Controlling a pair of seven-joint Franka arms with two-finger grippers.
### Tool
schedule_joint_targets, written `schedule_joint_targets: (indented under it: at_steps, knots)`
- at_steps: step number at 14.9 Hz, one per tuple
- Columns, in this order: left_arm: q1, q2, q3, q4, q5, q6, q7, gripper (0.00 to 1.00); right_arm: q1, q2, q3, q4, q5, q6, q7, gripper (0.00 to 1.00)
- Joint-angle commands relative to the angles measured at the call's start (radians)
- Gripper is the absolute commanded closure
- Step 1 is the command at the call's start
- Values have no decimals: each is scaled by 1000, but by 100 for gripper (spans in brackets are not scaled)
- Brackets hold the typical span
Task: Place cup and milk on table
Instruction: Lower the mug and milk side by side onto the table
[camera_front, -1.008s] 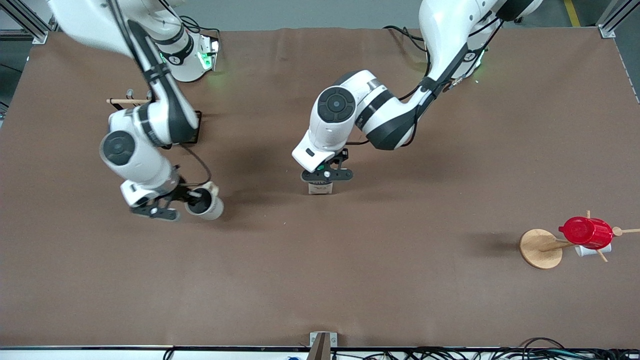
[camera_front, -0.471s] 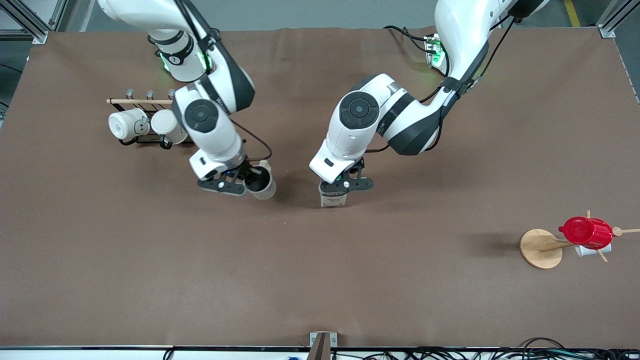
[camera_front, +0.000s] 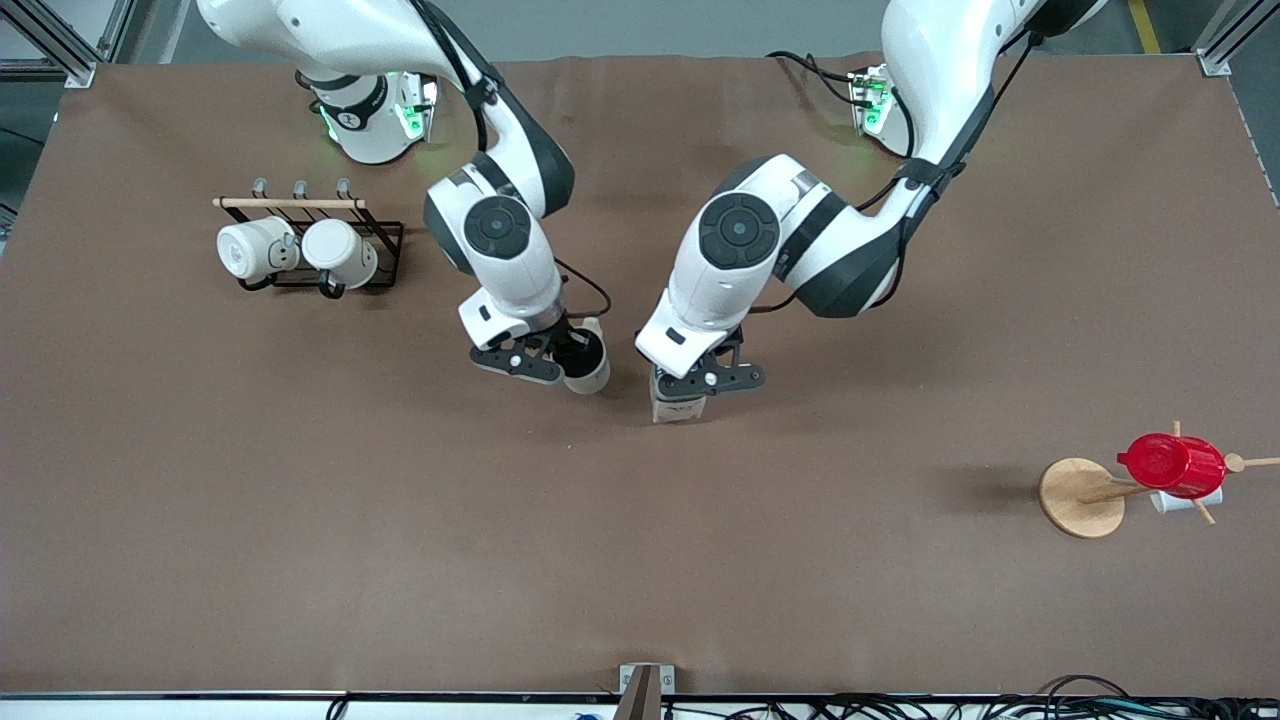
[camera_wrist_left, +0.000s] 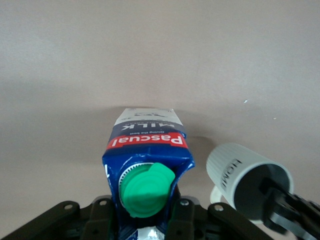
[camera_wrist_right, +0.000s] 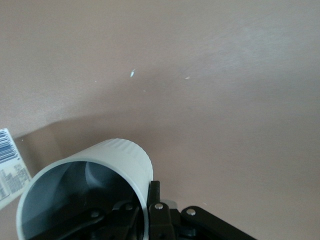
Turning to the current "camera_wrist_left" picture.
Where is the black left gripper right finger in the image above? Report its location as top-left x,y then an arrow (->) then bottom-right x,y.
166,196 -> 276,240

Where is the grey ribbed mug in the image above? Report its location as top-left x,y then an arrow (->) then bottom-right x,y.
205,142 -> 295,225

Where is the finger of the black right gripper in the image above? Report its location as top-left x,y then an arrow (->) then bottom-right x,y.
258,176 -> 320,227
264,209 -> 320,240

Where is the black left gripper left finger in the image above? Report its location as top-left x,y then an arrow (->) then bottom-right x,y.
0,194 -> 118,240

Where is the blue milk carton green cap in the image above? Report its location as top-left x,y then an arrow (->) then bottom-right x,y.
101,107 -> 197,240

